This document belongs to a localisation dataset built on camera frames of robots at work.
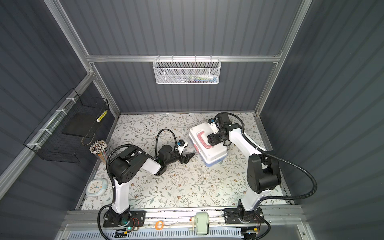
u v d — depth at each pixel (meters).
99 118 0.80
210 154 0.83
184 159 0.85
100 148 0.79
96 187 0.81
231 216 0.74
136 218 0.72
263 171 0.47
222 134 0.66
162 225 0.72
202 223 0.69
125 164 0.55
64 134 0.72
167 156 0.77
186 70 1.24
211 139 0.81
